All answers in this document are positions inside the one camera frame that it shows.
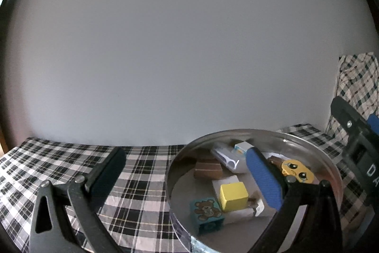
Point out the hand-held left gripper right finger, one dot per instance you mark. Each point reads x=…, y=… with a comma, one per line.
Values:
x=263, y=176

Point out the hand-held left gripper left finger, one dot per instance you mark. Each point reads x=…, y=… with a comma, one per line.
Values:
x=108, y=176

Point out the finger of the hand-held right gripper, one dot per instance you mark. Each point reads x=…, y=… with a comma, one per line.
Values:
x=346, y=116
x=374, y=123

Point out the copper brown block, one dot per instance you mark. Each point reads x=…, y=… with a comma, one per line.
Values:
x=274, y=160

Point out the small brown block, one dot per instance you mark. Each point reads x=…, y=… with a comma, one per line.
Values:
x=253, y=201

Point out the white cube with sun print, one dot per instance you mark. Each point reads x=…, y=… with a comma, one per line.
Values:
x=242, y=149

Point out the yellow toy with eyes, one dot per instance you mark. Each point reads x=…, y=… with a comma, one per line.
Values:
x=297, y=171

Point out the yellow cube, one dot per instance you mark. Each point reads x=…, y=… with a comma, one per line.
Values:
x=234, y=196

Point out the clear plastic box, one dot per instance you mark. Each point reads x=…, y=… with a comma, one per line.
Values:
x=226, y=158

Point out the dark brown block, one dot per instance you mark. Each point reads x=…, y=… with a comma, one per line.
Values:
x=207, y=170

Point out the teal bear block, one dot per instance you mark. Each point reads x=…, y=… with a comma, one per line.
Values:
x=205, y=211

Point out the round metal tin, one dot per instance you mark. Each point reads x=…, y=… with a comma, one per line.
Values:
x=180, y=182

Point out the plaid tablecloth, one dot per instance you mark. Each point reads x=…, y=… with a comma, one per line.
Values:
x=142, y=158

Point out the draped plaid cloth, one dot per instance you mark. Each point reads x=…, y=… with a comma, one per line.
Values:
x=355, y=78

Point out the white paper liner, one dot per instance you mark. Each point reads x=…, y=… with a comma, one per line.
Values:
x=237, y=219

